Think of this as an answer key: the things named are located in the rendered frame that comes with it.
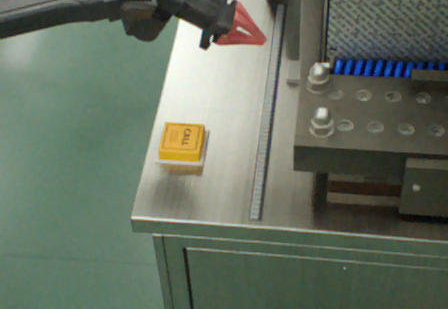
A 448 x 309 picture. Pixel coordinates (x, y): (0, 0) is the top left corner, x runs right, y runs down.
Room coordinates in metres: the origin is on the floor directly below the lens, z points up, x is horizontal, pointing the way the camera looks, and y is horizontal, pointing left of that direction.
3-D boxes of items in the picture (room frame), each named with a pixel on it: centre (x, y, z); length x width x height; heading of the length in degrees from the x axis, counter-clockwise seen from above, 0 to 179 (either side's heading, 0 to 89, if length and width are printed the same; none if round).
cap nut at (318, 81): (0.99, -0.15, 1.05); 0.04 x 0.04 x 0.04
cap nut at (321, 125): (0.90, -0.15, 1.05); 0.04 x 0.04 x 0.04
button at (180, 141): (1.00, 0.07, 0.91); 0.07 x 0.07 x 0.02; 80
